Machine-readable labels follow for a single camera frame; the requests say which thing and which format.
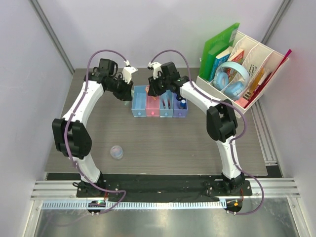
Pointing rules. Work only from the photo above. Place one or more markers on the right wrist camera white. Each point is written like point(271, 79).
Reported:
point(155, 67)

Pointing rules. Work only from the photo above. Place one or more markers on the pink eraser block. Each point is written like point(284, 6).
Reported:
point(242, 102)

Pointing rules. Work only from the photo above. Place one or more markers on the pink plastic bin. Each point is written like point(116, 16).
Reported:
point(152, 106)

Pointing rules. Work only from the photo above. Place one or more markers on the blue small object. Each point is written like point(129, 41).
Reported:
point(182, 104)

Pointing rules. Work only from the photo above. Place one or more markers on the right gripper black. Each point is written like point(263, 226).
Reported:
point(154, 90)

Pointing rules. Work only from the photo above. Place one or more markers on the yellow booklet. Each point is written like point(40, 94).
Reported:
point(256, 80)

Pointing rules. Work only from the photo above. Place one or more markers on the green plastic folder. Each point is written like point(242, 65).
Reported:
point(214, 46)

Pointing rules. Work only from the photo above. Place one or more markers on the red cover book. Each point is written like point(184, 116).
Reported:
point(237, 57)

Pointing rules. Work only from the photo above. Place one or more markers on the light blue bin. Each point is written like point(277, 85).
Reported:
point(139, 101)
point(166, 113)

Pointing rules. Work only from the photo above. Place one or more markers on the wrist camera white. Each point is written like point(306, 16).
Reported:
point(155, 67)
point(127, 73)

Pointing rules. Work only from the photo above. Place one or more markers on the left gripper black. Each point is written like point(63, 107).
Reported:
point(126, 94)

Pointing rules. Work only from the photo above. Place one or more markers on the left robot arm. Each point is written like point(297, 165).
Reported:
point(70, 134)

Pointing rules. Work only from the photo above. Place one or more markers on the red black stamp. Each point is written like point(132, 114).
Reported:
point(178, 98)

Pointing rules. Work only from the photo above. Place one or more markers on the clear paperclip jar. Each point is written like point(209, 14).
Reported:
point(116, 152)

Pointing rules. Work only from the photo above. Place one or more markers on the red transparent folder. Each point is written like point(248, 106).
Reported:
point(266, 80)

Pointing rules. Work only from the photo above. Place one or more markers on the white slotted cable duct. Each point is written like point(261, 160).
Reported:
point(98, 205)

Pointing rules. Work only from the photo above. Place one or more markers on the light blue front bin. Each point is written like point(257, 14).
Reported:
point(139, 101)

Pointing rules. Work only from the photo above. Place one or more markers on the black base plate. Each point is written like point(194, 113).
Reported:
point(163, 188)

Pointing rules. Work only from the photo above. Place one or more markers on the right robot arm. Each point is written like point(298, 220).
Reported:
point(221, 121)

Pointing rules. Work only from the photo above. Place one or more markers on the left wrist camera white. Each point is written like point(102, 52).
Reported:
point(127, 73)

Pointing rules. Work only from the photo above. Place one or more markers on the purple plastic bin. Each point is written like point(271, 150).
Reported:
point(178, 113)

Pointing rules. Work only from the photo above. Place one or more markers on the blue spine book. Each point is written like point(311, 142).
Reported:
point(219, 59)

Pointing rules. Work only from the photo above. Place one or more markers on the white desk file organizer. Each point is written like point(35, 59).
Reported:
point(256, 56)

